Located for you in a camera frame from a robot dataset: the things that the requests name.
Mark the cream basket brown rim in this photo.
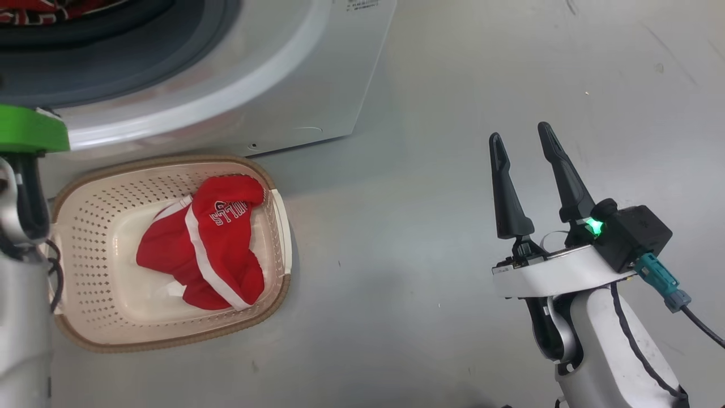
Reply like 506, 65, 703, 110
48, 156, 293, 353

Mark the white front-load washing machine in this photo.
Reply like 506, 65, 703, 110
0, 0, 397, 157

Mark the red shorts white lettering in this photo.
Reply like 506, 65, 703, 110
136, 175, 266, 311

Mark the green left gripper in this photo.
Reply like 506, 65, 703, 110
0, 105, 71, 155

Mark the teal plug black cable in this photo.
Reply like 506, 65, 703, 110
634, 252, 725, 350

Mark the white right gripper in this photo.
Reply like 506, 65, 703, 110
489, 122, 638, 299

